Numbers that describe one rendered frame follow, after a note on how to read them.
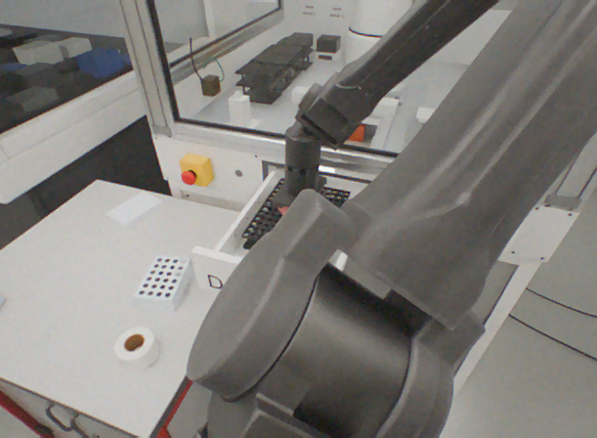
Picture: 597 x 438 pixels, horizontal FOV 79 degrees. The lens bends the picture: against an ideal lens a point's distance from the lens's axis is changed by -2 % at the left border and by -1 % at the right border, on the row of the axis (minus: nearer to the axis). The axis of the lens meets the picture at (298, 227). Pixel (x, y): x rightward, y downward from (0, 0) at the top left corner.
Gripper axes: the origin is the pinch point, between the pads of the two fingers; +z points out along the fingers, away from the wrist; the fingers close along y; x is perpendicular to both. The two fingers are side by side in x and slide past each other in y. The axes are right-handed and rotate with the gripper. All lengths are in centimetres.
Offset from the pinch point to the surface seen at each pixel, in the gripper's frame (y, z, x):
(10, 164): -2, 9, -83
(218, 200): -23.8, 20.7, -33.8
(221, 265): 10.8, 4.3, -10.9
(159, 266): 7.3, 16.4, -30.1
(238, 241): -1.8, 10.7, -14.4
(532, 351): -64, 91, 85
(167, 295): 13.0, 17.2, -24.1
